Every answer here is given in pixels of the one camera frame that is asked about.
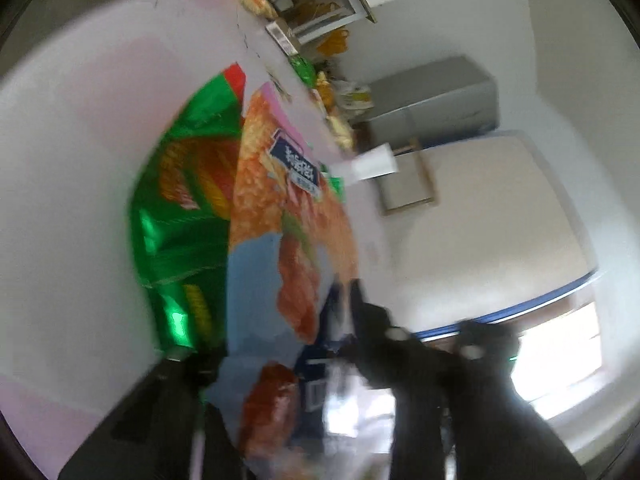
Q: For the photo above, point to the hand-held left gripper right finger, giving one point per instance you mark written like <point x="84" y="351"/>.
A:
<point x="425" y="385"/>

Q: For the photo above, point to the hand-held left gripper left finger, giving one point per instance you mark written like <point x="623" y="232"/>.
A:
<point x="150" y="420"/>

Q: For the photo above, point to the bright window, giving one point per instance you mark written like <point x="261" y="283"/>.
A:
<point x="555" y="355"/>

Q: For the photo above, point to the white mattress with blue edge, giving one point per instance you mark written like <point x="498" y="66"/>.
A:
<point x="500" y="230"/>

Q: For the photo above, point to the wooden chair with black seat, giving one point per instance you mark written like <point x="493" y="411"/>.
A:
<point x="407" y="200"/>

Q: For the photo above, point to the yellow bag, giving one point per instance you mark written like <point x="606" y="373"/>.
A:
<point x="334" y="42"/>

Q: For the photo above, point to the white paper cup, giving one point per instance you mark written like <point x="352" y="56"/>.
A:
<point x="375" y="162"/>

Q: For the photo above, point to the green snack bag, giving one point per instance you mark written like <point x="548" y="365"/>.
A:
<point x="185" y="210"/>

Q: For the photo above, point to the small green packet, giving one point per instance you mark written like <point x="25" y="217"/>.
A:
<point x="304" y="70"/>

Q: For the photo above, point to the white plastic bag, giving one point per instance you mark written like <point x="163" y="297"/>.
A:
<point x="355" y="95"/>

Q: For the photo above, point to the grey refrigerator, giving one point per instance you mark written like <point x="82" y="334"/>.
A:
<point x="435" y="100"/>

